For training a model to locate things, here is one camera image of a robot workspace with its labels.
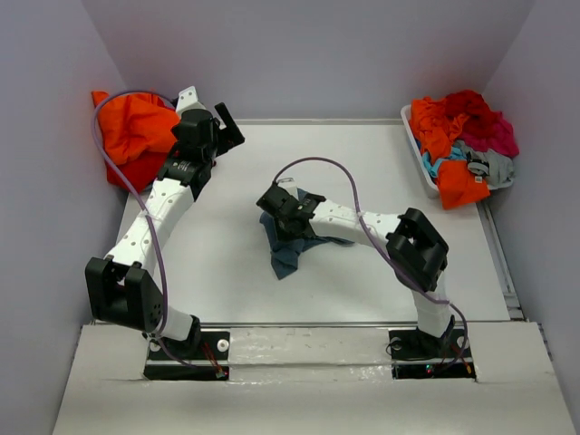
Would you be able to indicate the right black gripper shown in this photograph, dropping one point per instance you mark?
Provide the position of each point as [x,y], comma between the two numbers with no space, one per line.
[284,233]

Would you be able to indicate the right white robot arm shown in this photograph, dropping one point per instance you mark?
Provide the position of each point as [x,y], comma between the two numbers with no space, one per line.
[412,247]

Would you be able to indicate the orange folded t shirt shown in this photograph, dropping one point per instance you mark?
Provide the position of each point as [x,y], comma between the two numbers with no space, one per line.
[136,125]

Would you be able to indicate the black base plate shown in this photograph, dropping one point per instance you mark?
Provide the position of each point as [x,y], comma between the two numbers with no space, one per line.
[207,363]
[419,356]

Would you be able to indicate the white perforated plastic basket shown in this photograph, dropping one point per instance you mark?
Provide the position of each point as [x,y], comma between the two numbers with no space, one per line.
[428,184]

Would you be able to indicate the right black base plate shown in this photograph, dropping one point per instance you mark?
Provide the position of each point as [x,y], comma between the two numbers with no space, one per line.
[419,356]

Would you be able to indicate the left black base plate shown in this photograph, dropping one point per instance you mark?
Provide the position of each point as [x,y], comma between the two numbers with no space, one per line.
[207,363]

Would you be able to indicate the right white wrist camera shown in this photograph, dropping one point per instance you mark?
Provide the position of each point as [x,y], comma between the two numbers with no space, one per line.
[290,186]

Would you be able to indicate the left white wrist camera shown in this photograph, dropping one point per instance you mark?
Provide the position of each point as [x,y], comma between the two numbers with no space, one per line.
[188,100]

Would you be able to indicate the blue-grey t shirt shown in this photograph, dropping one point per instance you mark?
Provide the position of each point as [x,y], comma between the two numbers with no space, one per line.
[284,256]

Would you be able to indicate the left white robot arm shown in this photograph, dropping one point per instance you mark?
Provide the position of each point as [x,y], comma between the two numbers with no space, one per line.
[128,286]

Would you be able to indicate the red crumpled t shirt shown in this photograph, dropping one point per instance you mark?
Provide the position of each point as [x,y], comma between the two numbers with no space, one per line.
[481,120]

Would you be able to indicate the red folded t shirt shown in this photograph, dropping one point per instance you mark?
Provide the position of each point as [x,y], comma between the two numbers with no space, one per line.
[142,171]

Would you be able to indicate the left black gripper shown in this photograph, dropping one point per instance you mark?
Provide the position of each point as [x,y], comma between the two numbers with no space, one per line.
[230,136]

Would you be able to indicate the grey crumpled t shirt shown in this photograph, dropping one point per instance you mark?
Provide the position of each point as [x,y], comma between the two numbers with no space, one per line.
[496,169]

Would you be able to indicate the magenta crumpled t shirt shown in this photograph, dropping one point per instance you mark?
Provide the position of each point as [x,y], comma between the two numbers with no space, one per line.
[502,140]

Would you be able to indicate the orange crumpled t shirt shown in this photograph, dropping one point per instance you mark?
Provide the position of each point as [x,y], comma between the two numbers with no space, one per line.
[436,133]

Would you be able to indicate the cyan crumpled t shirt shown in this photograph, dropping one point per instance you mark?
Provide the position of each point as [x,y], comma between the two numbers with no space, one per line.
[432,168]

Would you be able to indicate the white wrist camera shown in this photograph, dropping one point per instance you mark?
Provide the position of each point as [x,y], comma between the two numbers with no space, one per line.
[188,100]
[290,186]

